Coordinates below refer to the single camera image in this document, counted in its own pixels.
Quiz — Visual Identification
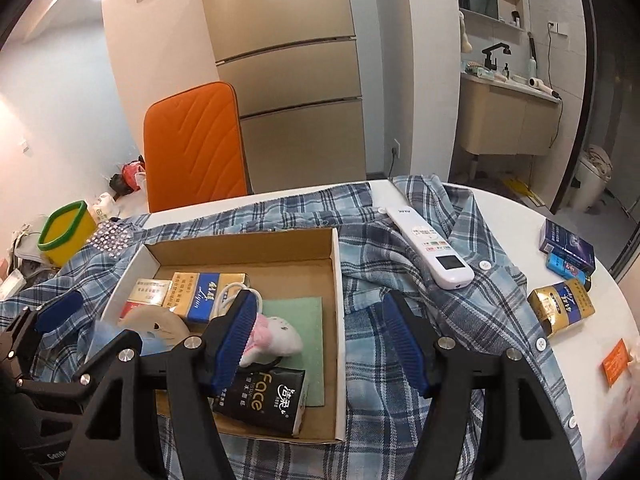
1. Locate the white remote control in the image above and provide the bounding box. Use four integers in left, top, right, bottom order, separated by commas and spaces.
386, 206, 475, 290

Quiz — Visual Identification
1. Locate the black faucet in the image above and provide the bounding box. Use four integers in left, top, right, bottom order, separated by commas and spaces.
480, 41, 512, 73

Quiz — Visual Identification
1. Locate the gold refrigerator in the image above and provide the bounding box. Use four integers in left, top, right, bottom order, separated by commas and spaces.
202, 0, 367, 193

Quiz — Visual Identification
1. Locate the green cloth square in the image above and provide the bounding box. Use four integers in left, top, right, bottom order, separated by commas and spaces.
264, 297, 326, 408

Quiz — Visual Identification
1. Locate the red gold tissue pack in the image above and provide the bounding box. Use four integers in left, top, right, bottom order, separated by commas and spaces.
119, 278, 171, 318

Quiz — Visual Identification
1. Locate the black Face tissue pack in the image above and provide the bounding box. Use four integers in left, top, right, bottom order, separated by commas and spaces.
212, 366, 308, 437

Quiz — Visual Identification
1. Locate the yellow green-rimmed basket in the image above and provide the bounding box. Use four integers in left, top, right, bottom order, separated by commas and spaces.
37, 200, 98, 268

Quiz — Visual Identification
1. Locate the white hair dryer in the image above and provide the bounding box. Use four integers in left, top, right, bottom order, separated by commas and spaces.
527, 77, 562, 101

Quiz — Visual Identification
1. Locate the white plastic bag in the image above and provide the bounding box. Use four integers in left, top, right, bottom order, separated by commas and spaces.
605, 340, 639, 451

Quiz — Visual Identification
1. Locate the gold tissue pack on table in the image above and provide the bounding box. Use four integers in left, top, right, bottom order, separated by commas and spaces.
527, 278, 596, 337

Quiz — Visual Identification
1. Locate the round beige plush cushion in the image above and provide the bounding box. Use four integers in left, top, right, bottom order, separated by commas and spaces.
117, 304, 190, 356

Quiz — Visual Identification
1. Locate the small light blue box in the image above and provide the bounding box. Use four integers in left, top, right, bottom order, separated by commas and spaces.
546, 252, 591, 292

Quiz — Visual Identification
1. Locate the orange packet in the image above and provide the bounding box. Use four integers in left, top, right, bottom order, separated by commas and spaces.
601, 338, 630, 388

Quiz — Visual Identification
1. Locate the gold blue tissue pack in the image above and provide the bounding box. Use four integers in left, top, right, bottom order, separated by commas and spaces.
163, 272, 247, 324

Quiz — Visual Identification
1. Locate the dark blue box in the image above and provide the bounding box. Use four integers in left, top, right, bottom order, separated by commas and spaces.
539, 219, 596, 276

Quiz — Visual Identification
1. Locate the blue plaid shirt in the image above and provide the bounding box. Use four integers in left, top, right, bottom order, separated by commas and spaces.
1, 176, 585, 479

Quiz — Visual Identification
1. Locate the studded fabric patch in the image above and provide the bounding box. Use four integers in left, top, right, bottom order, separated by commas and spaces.
88, 221, 143, 261

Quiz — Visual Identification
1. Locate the beige bathroom vanity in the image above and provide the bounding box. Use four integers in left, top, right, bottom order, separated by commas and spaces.
457, 73, 562, 156

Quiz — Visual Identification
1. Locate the pink white plush bunny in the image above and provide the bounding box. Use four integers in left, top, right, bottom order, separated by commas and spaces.
240, 313, 304, 367

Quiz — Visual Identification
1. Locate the red plastic bag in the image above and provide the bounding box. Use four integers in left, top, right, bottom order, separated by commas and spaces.
122, 159, 146, 192

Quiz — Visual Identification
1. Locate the open cardboard box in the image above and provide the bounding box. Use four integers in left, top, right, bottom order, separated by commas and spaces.
90, 229, 346, 444

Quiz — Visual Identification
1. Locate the grey beige cloth bag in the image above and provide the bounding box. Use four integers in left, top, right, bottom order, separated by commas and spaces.
9, 224, 52, 281

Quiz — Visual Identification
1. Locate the orange chair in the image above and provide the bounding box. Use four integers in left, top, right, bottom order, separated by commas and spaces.
143, 81, 250, 212

